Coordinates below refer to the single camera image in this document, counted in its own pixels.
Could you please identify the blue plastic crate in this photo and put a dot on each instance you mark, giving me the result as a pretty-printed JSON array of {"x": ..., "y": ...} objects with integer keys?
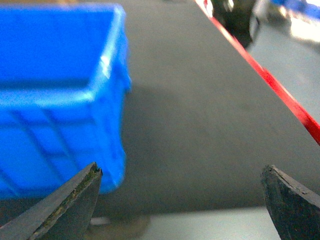
[{"x": 63, "y": 79}]

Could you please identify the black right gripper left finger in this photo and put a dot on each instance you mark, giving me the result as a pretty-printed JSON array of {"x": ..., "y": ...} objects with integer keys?
[{"x": 65, "y": 214}]

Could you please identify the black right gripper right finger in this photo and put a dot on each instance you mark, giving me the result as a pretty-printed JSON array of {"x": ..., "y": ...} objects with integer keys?
[{"x": 293, "y": 208}]

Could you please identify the dark blurry stand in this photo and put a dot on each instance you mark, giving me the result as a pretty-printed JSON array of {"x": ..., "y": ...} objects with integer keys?
[{"x": 238, "y": 18}]

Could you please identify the red tape strip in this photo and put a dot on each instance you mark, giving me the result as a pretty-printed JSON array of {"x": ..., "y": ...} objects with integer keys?
[{"x": 311, "y": 125}]

